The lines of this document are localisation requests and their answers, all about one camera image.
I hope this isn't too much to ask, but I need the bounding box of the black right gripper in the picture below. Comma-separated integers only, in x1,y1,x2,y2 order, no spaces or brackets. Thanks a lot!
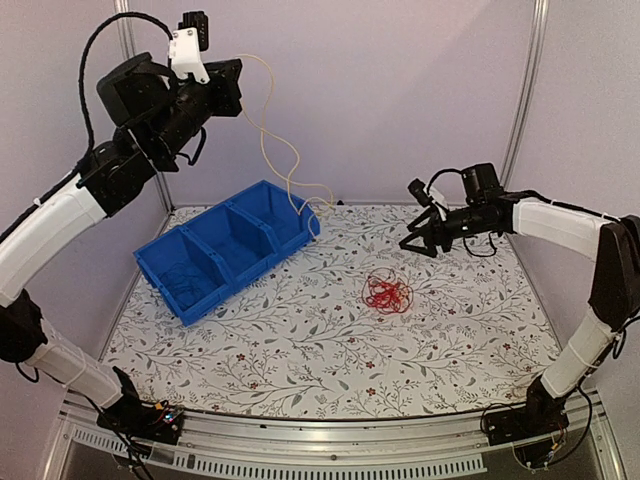
401,203,494,258

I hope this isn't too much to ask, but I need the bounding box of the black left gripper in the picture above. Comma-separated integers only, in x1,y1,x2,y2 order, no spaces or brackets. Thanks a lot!
144,57,243,162

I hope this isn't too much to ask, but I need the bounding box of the red cable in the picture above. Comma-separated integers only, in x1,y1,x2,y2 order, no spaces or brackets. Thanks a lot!
362,268,416,316

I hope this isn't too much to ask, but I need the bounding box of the yellow cable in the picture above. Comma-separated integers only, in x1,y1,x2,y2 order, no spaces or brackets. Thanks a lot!
234,53,335,239

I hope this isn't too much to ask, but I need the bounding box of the blue cable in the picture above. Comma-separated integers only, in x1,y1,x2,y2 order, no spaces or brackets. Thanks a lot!
162,262,209,301

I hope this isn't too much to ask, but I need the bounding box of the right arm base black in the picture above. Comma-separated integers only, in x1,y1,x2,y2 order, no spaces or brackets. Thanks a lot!
480,380,569,470

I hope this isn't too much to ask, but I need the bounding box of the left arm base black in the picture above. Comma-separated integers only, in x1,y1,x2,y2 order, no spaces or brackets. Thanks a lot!
97,367,184,445

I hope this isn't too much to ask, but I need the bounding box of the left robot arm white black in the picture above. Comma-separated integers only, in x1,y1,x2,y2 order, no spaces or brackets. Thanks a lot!
1,11,242,434

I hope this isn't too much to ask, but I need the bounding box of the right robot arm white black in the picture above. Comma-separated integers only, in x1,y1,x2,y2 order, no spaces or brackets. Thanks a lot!
400,163,639,436

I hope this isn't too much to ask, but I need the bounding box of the floral patterned table mat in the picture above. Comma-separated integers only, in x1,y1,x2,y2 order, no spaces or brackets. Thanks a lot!
103,205,559,419

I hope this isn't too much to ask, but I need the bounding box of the blue three-compartment plastic bin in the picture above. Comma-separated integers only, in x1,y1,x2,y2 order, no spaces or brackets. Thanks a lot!
134,180,320,326

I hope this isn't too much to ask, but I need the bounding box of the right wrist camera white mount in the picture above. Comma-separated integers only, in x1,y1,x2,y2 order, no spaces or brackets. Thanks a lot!
408,179,449,220

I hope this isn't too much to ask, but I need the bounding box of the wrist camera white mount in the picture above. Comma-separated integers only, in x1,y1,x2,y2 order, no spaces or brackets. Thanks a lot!
168,10,210,84
408,179,449,220

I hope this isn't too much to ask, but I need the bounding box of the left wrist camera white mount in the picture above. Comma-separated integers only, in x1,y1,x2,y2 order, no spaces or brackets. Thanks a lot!
168,10,210,84

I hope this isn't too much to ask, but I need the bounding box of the left aluminium frame post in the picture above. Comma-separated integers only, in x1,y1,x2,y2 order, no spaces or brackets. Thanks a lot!
116,17,174,214

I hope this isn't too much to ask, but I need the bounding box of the aluminium frame post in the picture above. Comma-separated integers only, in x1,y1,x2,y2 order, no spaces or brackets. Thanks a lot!
500,0,549,187
116,17,174,214

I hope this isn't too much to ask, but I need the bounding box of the right aluminium frame post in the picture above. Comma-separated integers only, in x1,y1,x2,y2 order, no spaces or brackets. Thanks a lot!
500,0,549,187

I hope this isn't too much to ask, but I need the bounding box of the aluminium front rail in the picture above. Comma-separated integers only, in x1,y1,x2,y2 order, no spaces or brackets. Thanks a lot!
42,390,630,479

